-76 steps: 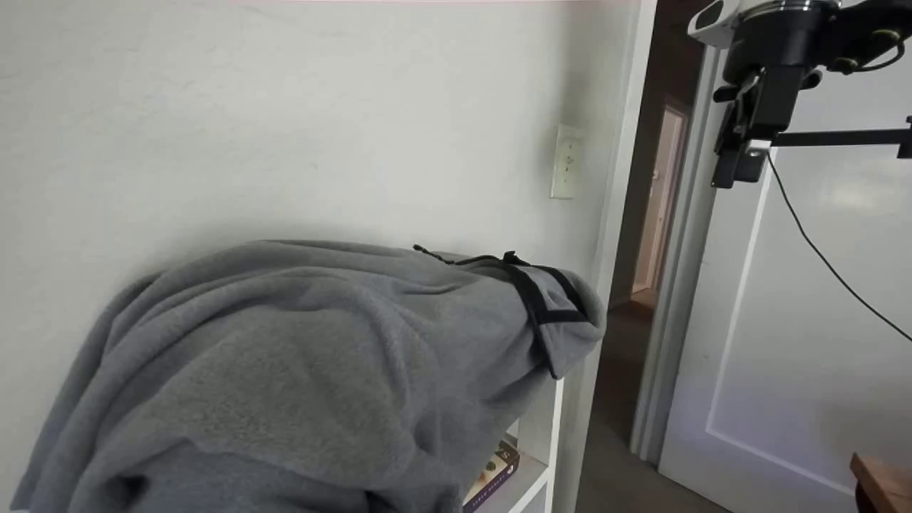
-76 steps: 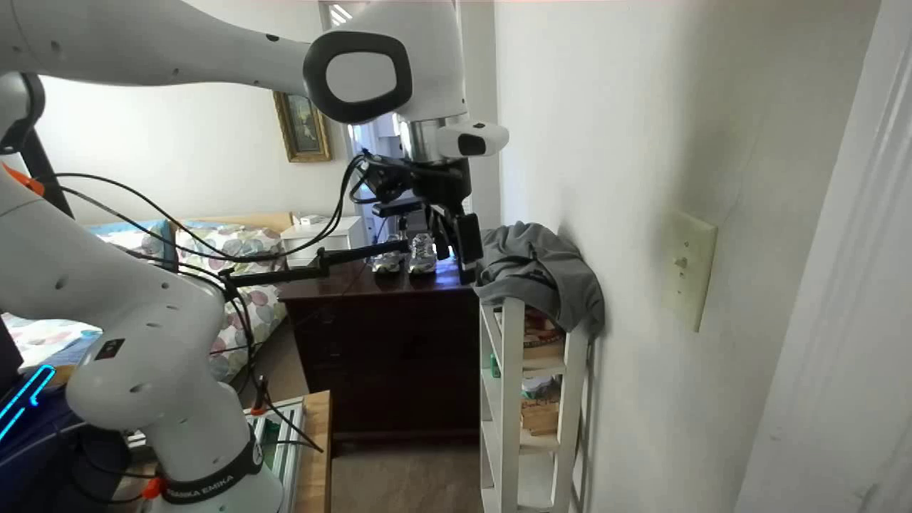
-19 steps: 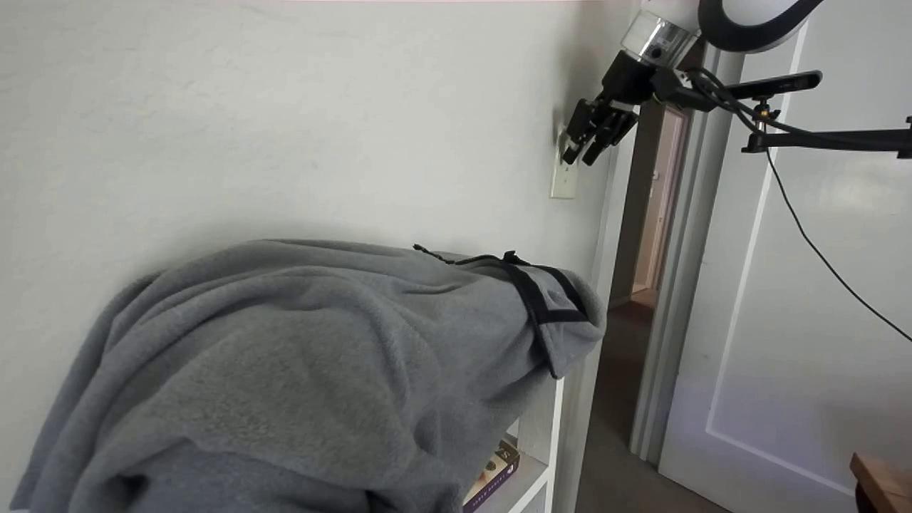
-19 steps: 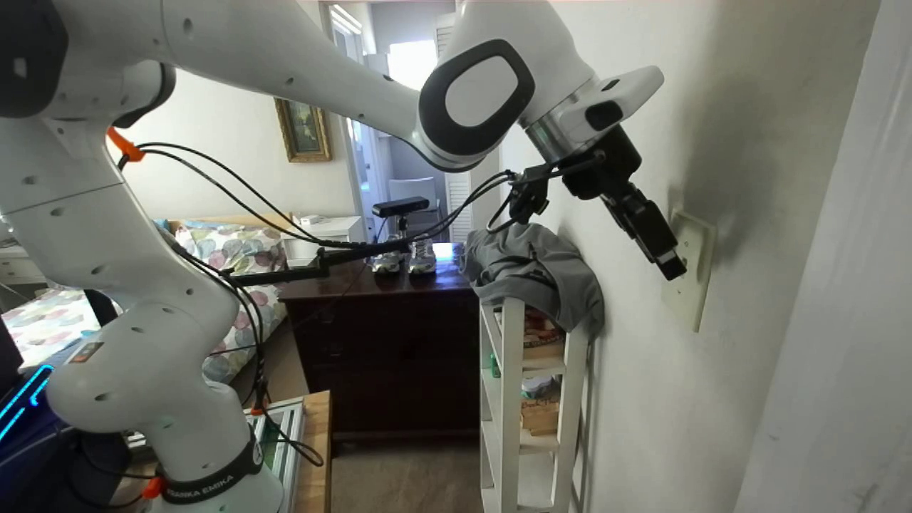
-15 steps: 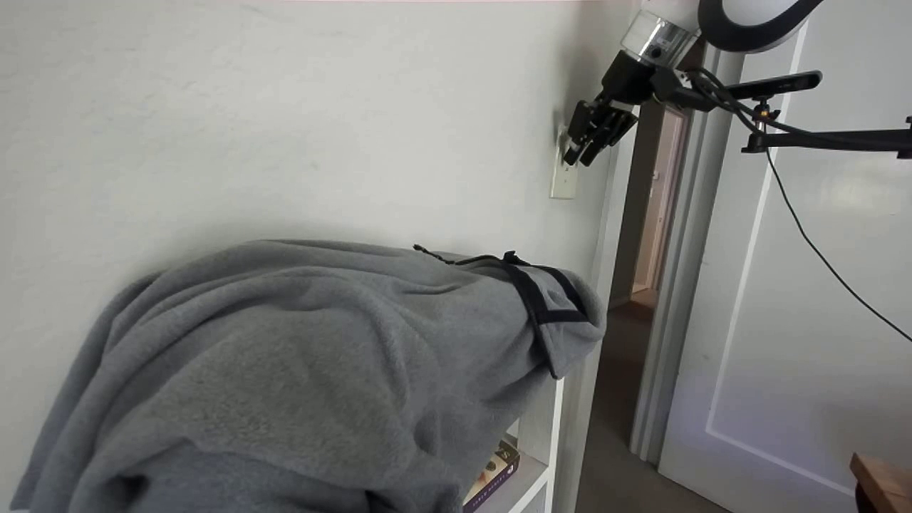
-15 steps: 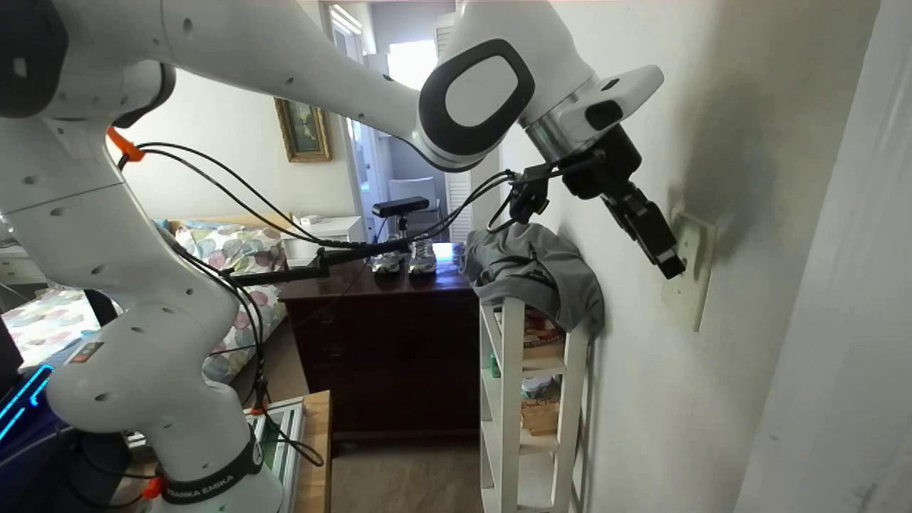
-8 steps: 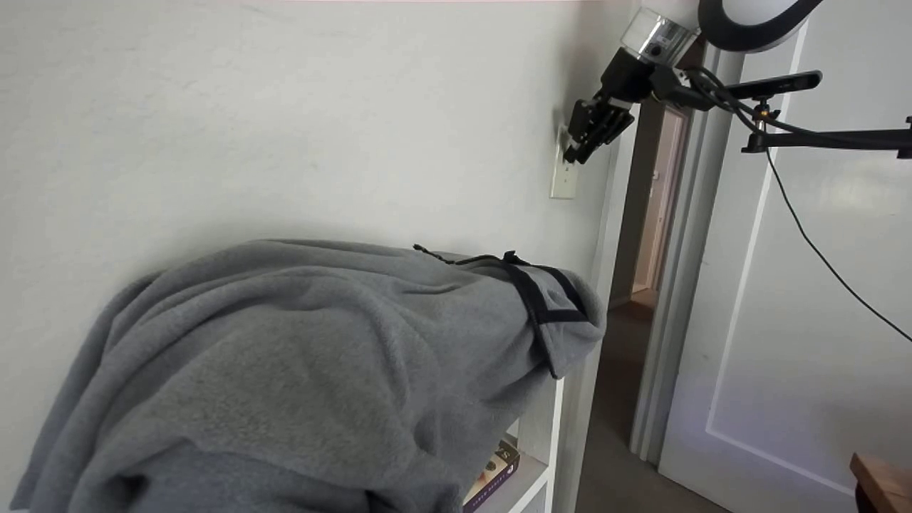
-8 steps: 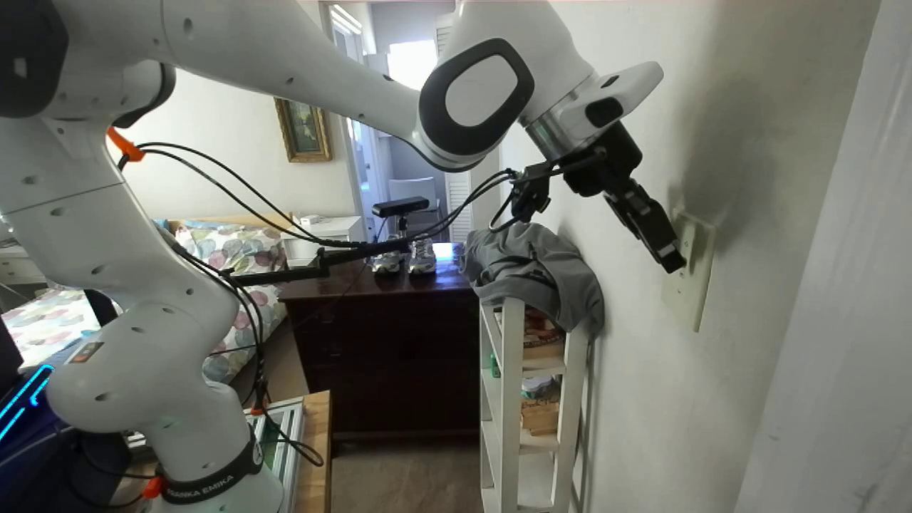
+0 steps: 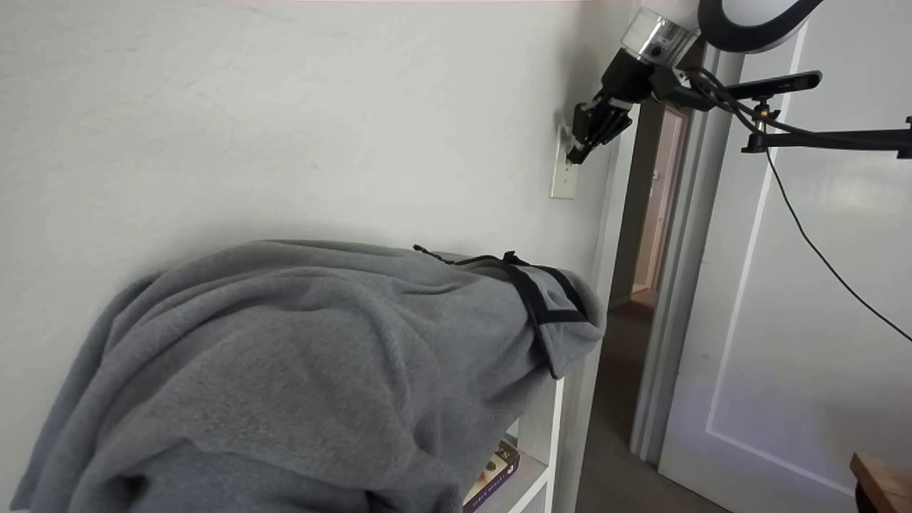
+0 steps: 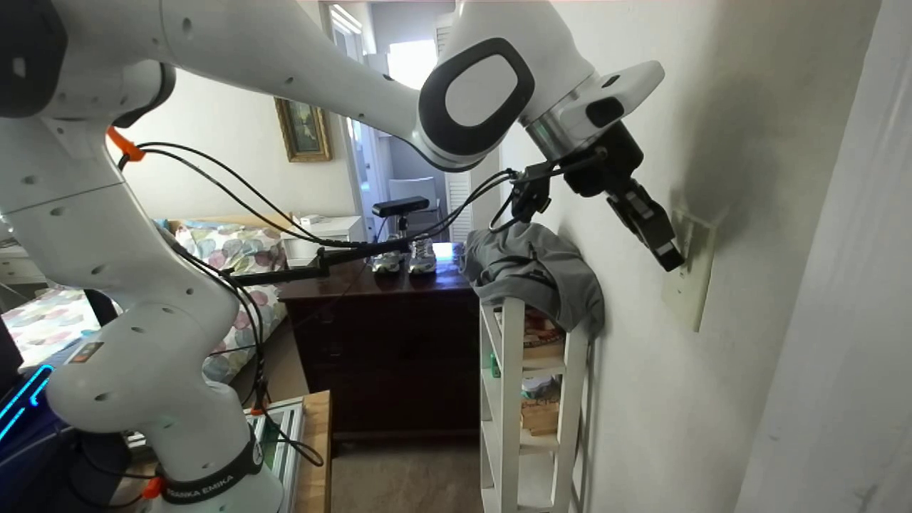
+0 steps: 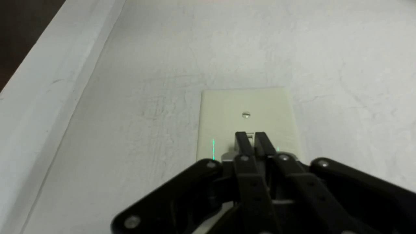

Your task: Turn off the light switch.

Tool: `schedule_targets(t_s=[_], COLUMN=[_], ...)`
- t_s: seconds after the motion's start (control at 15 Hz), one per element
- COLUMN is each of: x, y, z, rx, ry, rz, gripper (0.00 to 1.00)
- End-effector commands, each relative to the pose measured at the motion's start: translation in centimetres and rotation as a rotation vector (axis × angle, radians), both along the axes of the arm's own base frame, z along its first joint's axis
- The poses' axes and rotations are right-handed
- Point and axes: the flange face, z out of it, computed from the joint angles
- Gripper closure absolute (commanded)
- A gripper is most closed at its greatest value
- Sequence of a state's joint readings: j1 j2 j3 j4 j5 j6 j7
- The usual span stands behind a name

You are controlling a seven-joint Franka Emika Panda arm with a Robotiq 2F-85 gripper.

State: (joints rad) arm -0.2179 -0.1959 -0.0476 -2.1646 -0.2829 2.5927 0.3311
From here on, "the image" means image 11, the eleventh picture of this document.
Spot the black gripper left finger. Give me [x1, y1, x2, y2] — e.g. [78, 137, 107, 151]
[111, 130, 284, 234]

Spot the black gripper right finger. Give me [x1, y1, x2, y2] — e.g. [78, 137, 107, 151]
[254, 131, 416, 234]

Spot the cream light switch plate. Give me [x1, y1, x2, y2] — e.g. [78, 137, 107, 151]
[195, 87, 302, 165]

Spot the white door frame trim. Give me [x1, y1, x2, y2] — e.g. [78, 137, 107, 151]
[0, 0, 128, 234]

